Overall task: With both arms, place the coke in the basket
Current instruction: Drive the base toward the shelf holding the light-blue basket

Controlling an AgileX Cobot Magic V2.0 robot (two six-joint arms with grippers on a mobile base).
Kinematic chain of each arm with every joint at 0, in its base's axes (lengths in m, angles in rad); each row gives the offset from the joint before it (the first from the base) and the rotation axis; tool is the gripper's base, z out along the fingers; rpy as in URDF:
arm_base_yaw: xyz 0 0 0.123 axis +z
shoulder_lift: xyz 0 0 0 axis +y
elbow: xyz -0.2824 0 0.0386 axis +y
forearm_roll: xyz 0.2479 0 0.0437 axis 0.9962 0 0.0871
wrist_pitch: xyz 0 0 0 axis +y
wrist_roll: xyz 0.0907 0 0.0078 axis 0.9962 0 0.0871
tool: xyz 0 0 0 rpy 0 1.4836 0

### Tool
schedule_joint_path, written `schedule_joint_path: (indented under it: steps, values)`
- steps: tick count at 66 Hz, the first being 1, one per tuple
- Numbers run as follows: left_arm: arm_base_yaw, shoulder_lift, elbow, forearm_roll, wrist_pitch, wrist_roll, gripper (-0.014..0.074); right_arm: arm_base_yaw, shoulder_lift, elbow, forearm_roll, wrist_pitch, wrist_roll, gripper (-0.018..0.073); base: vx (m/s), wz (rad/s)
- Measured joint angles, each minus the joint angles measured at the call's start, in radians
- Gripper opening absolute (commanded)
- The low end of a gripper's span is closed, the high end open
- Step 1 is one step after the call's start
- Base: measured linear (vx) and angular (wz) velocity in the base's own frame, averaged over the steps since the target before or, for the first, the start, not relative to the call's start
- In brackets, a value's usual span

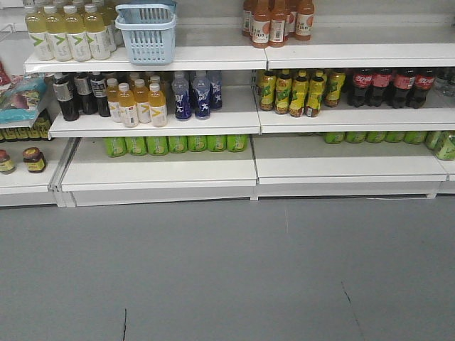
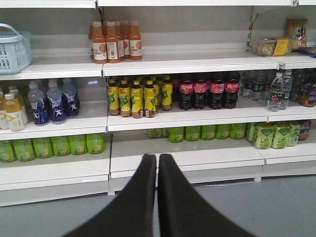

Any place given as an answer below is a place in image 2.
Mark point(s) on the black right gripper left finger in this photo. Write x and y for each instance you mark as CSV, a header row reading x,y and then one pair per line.
x,y
130,213

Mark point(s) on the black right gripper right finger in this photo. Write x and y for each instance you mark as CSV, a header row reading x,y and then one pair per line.
x,y
183,212

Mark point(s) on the light blue plastic basket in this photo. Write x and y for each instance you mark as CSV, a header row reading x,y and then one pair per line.
x,y
15,50

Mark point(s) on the cola bottle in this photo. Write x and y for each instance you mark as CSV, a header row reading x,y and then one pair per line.
x,y
217,90
200,87
231,88
185,90

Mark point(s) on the yellow tea bottle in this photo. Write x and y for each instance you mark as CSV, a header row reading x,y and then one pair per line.
x,y
124,97
113,96
150,99
137,100

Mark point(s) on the yellow tea bottle front left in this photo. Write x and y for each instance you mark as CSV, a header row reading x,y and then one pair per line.
x,y
113,96

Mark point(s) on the blue sports drink bottle right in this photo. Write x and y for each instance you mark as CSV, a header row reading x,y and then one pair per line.
x,y
70,98

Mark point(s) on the blue sports drink bottle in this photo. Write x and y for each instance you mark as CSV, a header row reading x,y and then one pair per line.
x,y
36,99
70,98
54,96

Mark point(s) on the white metal shelving unit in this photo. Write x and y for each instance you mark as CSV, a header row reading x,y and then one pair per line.
x,y
188,36

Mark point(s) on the blue sports drink bottle left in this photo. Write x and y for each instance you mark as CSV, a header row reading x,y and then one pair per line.
x,y
36,99

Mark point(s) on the blue sports drink bottle middle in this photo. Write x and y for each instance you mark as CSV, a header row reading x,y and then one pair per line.
x,y
54,96

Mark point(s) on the clear water bottle front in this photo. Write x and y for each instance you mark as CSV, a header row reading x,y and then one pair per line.
x,y
275,93

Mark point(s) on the yellow vitamin drink bottle front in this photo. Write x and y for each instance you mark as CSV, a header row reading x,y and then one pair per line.
x,y
13,113

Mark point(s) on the orange juice bottle right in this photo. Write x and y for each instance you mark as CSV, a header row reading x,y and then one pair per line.
x,y
135,43

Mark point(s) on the orange juice bottle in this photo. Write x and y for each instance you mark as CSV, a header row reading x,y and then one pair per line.
x,y
135,43
99,44
112,43

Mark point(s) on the orange juice bottle front left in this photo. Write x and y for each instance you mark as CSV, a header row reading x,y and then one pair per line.
x,y
99,44

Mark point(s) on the orange juice bottle front middle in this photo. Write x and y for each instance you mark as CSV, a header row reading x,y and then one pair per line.
x,y
112,43

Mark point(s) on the clear plastic snack tub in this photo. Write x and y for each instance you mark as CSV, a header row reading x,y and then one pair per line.
x,y
272,46

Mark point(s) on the yellow snack bag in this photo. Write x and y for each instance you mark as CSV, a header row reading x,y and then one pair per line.
x,y
296,31

